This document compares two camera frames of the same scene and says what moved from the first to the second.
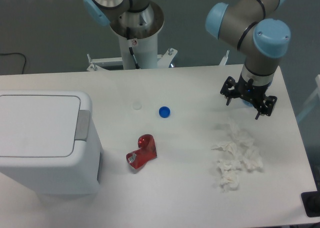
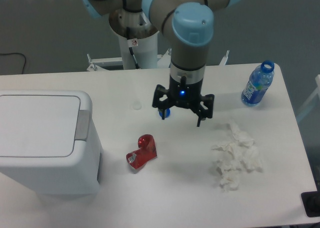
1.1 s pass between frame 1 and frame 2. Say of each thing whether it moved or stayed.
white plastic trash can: stayed
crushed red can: stayed
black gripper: moved
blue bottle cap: stayed
